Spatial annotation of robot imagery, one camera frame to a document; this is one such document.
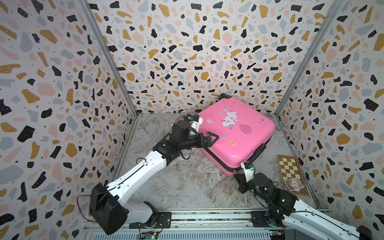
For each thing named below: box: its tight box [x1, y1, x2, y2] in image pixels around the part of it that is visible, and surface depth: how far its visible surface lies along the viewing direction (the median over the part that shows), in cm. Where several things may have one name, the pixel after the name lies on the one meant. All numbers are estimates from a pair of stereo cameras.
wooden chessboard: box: [276, 154, 310, 197], surface depth 89 cm
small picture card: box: [284, 177, 305, 192], surface depth 83 cm
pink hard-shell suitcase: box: [197, 93, 275, 177], surface depth 85 cm
